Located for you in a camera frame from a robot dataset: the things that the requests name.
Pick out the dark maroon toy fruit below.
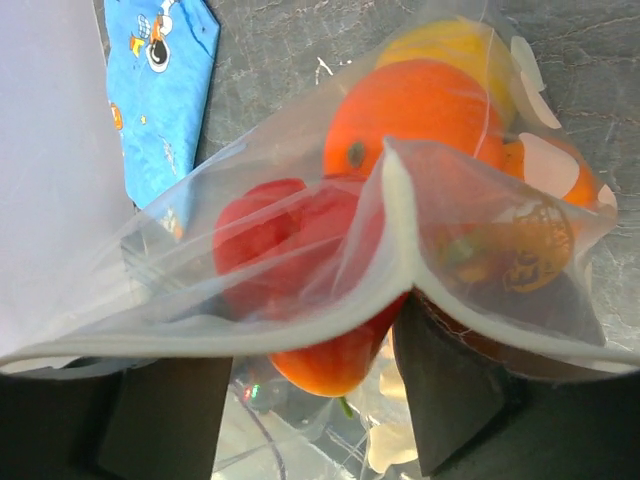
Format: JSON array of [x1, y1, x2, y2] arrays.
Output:
[[417, 196, 606, 361]]

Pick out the clear dotted zip top bag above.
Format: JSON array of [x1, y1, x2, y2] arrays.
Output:
[[1, 1, 639, 479]]

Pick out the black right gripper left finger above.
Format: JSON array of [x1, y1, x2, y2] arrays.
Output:
[[1, 358, 232, 479]]

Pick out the red yellow toy pepper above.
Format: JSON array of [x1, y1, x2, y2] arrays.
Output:
[[212, 176, 408, 398]]

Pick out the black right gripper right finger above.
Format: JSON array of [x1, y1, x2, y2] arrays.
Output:
[[393, 291, 639, 479]]

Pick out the green yellow toy mango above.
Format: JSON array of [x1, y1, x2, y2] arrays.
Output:
[[376, 16, 516, 127]]

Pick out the orange toy fruit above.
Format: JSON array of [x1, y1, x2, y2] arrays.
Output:
[[323, 59, 505, 176]]

